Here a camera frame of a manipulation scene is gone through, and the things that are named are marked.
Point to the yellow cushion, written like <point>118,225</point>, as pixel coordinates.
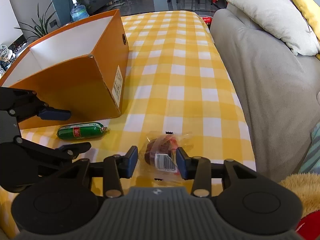
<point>310,11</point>

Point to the yellow checkered tablecloth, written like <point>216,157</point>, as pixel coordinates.
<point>176,81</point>

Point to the beige sofa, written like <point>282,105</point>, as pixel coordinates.
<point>278,91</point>

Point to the cream cushion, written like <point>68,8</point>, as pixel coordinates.
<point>284,21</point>

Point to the clear bag red dates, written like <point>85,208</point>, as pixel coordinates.
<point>158,154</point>

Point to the green sausage stick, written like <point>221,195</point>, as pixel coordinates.
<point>81,131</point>

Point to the striped teal cushion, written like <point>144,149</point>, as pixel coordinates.
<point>311,163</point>

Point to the potted long-leaf plant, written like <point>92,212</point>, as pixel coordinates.
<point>39,27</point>

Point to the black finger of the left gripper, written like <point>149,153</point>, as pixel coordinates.
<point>24,104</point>
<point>21,148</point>

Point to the blue water jug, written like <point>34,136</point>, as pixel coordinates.
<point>78,11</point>

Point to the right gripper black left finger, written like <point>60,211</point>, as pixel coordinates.
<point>117,167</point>

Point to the red bag on floor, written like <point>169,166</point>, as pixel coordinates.
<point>207,20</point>

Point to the orange cardboard storage box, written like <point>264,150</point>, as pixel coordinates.
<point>79,67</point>

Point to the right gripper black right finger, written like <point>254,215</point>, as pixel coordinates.
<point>197,169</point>

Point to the yellow plush toy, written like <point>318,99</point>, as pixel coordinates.
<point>307,187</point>

